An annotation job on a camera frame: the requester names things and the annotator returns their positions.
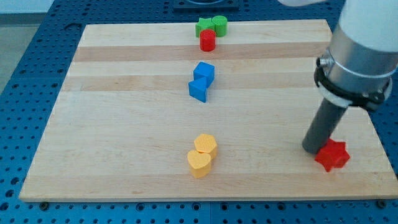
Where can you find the blue triangle block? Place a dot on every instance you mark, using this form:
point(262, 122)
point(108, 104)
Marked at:
point(198, 89)

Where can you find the red cylinder block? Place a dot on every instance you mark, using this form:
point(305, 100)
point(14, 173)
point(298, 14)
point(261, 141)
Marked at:
point(207, 40)

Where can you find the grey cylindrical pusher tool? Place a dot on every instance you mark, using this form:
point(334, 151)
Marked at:
point(324, 123)

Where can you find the green cylinder block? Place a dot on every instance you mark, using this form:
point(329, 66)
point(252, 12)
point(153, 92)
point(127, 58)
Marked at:
point(220, 25)

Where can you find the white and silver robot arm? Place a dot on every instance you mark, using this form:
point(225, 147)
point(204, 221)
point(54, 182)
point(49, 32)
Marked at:
point(356, 68)

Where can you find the green star block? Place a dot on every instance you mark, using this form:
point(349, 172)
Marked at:
point(203, 24)

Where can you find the red star block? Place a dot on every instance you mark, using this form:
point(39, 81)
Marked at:
point(333, 155)

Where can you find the yellow heart block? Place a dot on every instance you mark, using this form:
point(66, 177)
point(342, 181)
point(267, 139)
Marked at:
point(199, 163)

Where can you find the wooden board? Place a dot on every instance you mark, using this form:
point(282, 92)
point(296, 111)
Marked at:
point(124, 122)

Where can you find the blue cube block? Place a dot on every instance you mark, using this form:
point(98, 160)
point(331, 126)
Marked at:
point(204, 70)

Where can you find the yellow hexagon block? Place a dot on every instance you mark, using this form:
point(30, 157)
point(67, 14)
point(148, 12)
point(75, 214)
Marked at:
point(206, 143)

